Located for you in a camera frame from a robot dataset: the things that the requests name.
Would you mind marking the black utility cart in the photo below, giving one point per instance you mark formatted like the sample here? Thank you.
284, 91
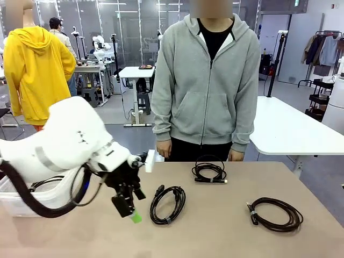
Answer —
319, 99

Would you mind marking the white partition panel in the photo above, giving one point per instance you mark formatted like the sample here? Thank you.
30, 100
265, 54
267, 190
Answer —
301, 48

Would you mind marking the black stand with white camera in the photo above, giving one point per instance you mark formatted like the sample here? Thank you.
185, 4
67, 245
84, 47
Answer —
75, 33

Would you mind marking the person's left hand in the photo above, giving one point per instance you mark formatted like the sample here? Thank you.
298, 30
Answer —
236, 156

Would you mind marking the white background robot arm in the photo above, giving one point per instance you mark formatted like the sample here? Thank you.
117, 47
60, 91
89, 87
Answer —
100, 48

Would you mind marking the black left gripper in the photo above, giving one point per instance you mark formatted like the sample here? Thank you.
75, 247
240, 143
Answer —
123, 177

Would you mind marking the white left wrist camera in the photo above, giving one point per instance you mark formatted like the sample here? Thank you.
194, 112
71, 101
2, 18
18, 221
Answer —
150, 161

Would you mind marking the background person in beige jacket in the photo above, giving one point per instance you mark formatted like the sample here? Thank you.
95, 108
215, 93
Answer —
64, 40

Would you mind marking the person in grey hoodie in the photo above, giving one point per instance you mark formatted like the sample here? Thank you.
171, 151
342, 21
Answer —
204, 107

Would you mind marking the clear plastic storage container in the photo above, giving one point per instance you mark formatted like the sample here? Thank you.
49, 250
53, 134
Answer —
10, 207

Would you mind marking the white cylindrical appliance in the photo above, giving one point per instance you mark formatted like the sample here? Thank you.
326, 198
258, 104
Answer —
334, 107

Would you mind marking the white side table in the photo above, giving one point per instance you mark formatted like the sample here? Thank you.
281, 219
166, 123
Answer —
295, 129

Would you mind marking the black background tripod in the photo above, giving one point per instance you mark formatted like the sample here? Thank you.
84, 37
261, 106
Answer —
115, 53

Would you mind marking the black bags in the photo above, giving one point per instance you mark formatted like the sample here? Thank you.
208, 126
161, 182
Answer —
267, 64

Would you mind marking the person's right hand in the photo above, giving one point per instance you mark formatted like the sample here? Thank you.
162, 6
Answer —
164, 149

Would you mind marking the black pole with white top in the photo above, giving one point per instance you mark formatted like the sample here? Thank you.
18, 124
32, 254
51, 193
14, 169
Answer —
274, 67

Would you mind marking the grey-sleeved left forearm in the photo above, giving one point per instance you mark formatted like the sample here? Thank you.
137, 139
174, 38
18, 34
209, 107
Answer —
243, 131

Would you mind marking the grey step stool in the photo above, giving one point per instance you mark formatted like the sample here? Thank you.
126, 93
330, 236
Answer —
90, 94

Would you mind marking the grey-sleeved right forearm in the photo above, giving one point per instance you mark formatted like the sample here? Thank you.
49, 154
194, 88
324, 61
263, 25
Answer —
162, 123

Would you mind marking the clothes rack with garments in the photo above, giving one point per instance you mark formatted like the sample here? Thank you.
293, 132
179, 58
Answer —
322, 51

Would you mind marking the white background desk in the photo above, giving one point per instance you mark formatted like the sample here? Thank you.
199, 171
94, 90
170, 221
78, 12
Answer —
134, 72

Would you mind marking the cluttered background workbench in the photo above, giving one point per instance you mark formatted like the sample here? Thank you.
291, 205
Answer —
88, 70

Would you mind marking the mannequin in yellow hoodie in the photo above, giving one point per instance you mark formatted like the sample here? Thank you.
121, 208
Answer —
35, 67

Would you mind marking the black tray with items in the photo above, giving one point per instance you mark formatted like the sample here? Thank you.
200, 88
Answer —
145, 67

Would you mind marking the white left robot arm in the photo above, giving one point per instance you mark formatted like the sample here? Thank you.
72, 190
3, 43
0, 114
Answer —
72, 134

